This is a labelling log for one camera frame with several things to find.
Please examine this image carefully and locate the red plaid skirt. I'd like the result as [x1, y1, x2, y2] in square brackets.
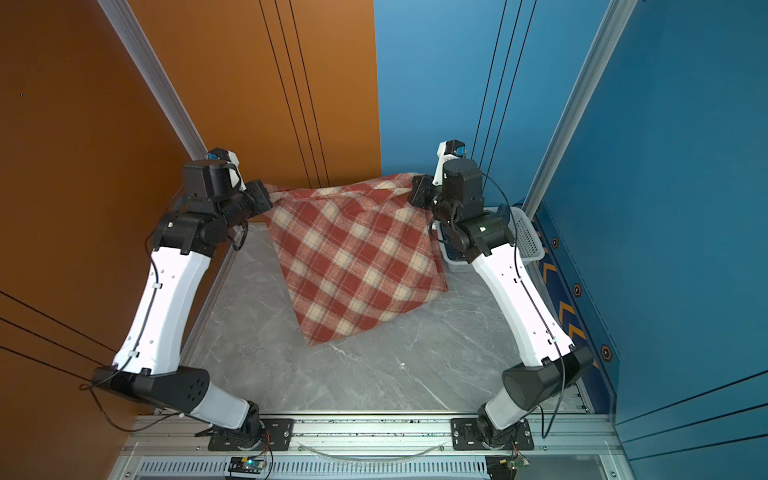
[264, 173, 448, 345]

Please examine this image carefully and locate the white plastic laundry basket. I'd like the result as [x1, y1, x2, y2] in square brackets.
[430, 206, 545, 273]

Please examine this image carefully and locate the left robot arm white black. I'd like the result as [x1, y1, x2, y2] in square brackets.
[84, 148, 272, 451]

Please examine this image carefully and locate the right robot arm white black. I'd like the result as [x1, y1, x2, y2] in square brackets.
[409, 154, 593, 448]

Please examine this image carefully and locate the left green circuit board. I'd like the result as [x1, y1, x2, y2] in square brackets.
[227, 456, 269, 479]

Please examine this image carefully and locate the green circuit board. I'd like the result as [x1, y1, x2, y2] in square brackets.
[227, 456, 269, 479]
[485, 456, 530, 480]

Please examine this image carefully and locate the right green circuit board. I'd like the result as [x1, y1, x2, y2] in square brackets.
[485, 456, 530, 480]

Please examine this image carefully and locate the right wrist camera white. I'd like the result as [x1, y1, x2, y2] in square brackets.
[432, 140, 466, 186]

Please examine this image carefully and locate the left aluminium corner post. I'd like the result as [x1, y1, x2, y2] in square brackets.
[98, 0, 208, 160]

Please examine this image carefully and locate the aluminium corner post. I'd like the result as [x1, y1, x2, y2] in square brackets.
[98, 0, 208, 160]
[523, 0, 638, 218]

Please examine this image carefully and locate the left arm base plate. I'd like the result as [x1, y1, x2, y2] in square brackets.
[200, 417, 295, 452]

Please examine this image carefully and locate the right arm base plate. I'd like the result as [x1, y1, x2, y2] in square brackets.
[450, 417, 535, 451]

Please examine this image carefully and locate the grey cable on rail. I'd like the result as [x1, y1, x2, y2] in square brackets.
[298, 444, 445, 463]

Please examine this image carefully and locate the aluminium front rail frame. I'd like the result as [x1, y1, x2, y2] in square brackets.
[109, 413, 634, 479]

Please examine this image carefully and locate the right aluminium corner post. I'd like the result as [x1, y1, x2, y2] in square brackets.
[523, 0, 638, 218]

